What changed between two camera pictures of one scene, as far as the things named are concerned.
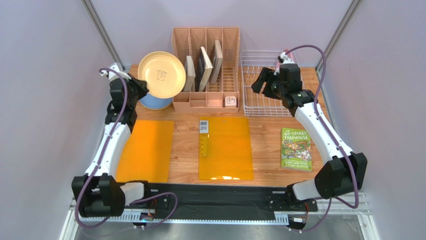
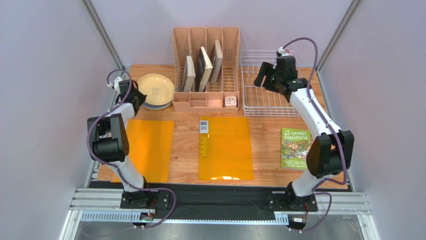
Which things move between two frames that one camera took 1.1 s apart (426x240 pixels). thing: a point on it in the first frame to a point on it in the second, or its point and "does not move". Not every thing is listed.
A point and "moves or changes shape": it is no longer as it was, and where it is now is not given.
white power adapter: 230,101 does not move
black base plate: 223,201 does not move
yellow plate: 164,72 moves or changes shape
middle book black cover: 203,71 does not move
